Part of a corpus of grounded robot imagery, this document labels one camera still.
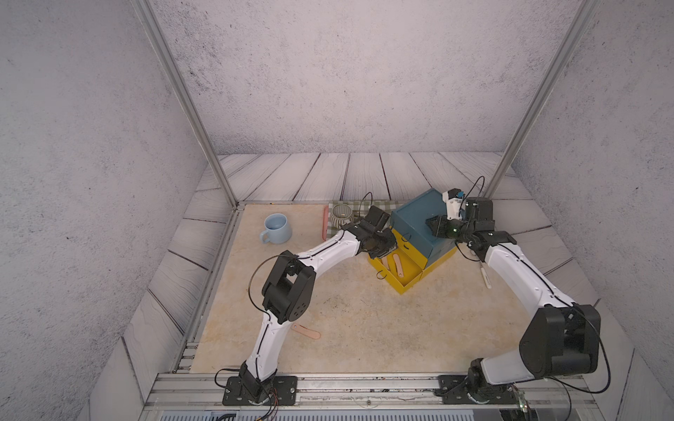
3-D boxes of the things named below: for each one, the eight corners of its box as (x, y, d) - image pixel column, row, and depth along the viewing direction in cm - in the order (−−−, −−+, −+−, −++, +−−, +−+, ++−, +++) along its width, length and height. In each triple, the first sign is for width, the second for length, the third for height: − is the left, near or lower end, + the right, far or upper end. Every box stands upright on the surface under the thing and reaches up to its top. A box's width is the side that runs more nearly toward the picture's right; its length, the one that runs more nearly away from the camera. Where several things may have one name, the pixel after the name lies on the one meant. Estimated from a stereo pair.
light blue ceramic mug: (264, 246, 108) (259, 233, 101) (269, 226, 115) (264, 212, 108) (289, 246, 108) (285, 232, 101) (292, 226, 115) (289, 212, 108)
